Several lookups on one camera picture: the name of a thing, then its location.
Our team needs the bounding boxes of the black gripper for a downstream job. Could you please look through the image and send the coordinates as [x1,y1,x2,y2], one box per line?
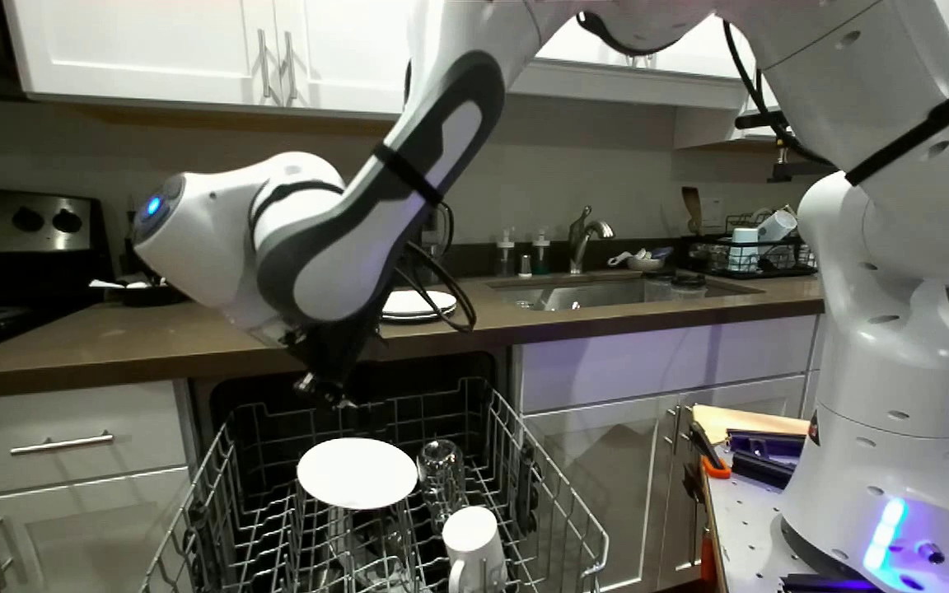
[279,314,374,414]

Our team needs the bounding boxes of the single white plate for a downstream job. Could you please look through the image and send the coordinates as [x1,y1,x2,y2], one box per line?
[293,434,420,514]

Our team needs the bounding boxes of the tall clear drinking glass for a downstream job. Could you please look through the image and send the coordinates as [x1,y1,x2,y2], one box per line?
[416,434,470,527]

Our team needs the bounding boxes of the wide clear drinking glass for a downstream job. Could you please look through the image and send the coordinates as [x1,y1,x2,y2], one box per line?
[325,502,429,593]

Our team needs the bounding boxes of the white mug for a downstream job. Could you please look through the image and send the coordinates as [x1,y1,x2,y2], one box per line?
[438,505,510,593]

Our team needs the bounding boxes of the small soap bottle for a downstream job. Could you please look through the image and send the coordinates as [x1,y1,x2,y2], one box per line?
[531,227,556,278]
[495,227,521,280]

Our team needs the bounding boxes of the dark shallow pan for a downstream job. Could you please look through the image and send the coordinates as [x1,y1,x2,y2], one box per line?
[86,272,187,309]

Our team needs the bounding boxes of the white drawer base cabinet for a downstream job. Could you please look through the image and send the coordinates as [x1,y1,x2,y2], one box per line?
[0,378,196,593]

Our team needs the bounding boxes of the chrome faucet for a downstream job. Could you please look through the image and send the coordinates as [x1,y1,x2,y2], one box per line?
[562,208,616,278]

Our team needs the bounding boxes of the steel kitchen sink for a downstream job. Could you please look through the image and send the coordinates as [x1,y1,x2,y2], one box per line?
[484,270,763,317]

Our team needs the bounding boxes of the white sink base cabinet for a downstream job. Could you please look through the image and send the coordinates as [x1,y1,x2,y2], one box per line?
[508,314,827,593]

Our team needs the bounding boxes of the black steel stove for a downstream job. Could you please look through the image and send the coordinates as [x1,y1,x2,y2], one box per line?
[0,183,141,365]

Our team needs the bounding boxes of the orange clamp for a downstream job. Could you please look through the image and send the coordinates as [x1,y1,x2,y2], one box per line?
[688,419,738,485]

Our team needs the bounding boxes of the light wooden board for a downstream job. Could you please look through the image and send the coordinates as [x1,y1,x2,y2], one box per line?
[688,403,814,447]

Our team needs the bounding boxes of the dark purple flat tool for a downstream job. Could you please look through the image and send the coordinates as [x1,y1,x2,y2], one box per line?
[722,427,811,488]

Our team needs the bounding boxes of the black dish drying rack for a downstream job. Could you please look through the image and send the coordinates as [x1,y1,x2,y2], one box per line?
[700,208,823,280]

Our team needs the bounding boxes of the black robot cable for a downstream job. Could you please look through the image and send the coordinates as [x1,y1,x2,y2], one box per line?
[392,17,830,338]

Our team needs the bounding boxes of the wire dishwasher rack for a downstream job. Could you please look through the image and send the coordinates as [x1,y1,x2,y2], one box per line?
[135,374,611,593]

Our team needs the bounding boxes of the silver drawer handle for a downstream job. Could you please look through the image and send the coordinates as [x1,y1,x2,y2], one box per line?
[7,427,117,461]

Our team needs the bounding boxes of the wide white wall cabinet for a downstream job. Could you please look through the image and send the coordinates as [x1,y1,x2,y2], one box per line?
[0,0,420,121]

